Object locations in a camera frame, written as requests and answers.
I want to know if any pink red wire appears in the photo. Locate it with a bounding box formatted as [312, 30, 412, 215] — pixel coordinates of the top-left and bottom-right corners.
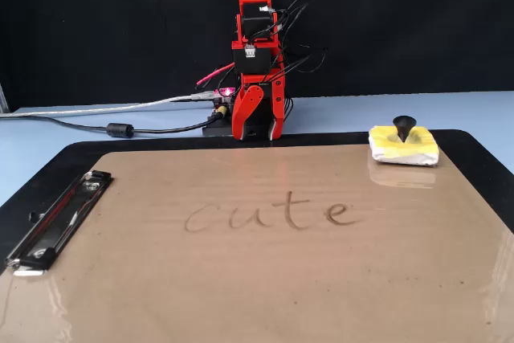
[195, 62, 236, 88]

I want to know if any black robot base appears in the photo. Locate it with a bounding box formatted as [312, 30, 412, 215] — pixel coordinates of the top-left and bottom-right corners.
[202, 112, 291, 138]

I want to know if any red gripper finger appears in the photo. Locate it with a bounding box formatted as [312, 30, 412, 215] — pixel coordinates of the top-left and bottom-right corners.
[231, 84, 265, 141]
[266, 80, 287, 141]

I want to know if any black power cable with ferrite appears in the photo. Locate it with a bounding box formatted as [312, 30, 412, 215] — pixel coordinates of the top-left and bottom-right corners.
[0, 111, 233, 140]

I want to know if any yellow sponge with black knob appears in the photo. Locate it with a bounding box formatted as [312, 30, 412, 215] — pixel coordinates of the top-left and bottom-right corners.
[368, 115, 440, 168]

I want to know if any brown clipboard board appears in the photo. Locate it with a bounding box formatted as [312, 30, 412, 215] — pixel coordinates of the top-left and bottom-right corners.
[0, 141, 514, 343]

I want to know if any silver USB cable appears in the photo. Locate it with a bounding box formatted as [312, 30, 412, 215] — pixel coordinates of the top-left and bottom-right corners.
[0, 92, 218, 120]

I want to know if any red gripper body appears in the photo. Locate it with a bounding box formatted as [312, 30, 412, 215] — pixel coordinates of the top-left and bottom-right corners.
[239, 71, 287, 98]

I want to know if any black mat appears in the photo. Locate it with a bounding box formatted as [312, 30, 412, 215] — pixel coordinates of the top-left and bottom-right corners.
[0, 129, 514, 276]

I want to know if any controller board with LED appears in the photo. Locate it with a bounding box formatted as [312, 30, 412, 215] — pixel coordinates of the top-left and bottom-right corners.
[207, 86, 237, 120]

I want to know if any metal clipboard clip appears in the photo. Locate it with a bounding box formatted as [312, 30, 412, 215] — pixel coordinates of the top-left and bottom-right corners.
[3, 170, 113, 276]

